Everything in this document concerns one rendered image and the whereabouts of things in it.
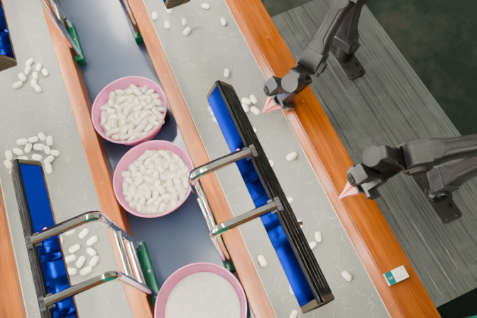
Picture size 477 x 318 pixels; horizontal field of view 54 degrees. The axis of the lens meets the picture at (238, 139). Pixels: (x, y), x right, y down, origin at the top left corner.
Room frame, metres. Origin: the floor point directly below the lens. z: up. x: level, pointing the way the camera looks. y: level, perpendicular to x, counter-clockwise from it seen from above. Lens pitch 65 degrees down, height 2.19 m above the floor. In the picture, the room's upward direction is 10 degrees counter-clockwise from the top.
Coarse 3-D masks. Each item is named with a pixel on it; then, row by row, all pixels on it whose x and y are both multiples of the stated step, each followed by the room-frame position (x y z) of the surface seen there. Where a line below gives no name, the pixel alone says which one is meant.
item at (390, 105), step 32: (320, 0) 1.28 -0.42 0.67; (288, 32) 1.15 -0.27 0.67; (384, 32) 1.07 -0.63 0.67; (384, 64) 0.93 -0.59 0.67; (320, 96) 0.84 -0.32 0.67; (352, 96) 0.82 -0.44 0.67; (384, 96) 0.79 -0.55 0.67; (416, 96) 0.77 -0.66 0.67; (352, 128) 0.69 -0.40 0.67; (384, 128) 0.67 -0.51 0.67; (416, 128) 0.65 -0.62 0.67; (448, 128) 0.63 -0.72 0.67; (352, 160) 0.57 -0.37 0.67; (384, 192) 0.44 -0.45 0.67; (416, 192) 0.42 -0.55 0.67; (416, 224) 0.32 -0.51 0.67; (448, 224) 0.30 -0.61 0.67; (416, 256) 0.22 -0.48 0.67; (448, 256) 0.21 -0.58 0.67; (448, 288) 0.11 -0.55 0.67
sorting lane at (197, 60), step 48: (144, 0) 1.37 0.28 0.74; (192, 0) 1.32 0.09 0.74; (192, 48) 1.09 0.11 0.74; (240, 48) 1.06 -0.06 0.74; (192, 96) 0.89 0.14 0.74; (240, 96) 0.85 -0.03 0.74; (288, 144) 0.64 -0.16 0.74; (240, 192) 0.50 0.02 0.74; (288, 192) 0.47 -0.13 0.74; (336, 240) 0.30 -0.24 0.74; (288, 288) 0.18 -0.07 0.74; (336, 288) 0.16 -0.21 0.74
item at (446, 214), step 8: (416, 176) 0.47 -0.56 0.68; (424, 176) 0.47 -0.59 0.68; (424, 184) 0.44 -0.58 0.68; (424, 192) 0.41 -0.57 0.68; (432, 200) 0.38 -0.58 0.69; (440, 200) 0.38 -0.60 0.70; (448, 200) 0.38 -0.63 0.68; (432, 208) 0.36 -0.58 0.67; (440, 208) 0.35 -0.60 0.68; (448, 208) 0.35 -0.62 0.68; (456, 208) 0.35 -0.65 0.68; (440, 216) 0.33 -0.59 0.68; (448, 216) 0.32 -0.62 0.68; (456, 216) 0.32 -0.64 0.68
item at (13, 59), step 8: (0, 0) 1.17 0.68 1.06; (0, 8) 1.13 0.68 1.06; (0, 16) 1.09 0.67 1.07; (0, 24) 1.05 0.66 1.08; (0, 32) 1.01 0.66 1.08; (8, 32) 1.03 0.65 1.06; (0, 40) 0.98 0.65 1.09; (8, 40) 0.99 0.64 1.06; (0, 48) 0.94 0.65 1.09; (8, 48) 0.96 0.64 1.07; (0, 56) 0.91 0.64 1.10; (8, 56) 0.93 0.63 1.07; (0, 64) 0.90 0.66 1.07; (8, 64) 0.91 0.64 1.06; (16, 64) 0.91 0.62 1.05
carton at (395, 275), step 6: (390, 270) 0.18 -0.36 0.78; (396, 270) 0.18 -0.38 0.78; (402, 270) 0.17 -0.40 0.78; (384, 276) 0.17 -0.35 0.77; (390, 276) 0.16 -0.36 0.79; (396, 276) 0.16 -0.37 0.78; (402, 276) 0.16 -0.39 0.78; (408, 276) 0.15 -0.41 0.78; (390, 282) 0.15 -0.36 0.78; (396, 282) 0.15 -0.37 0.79
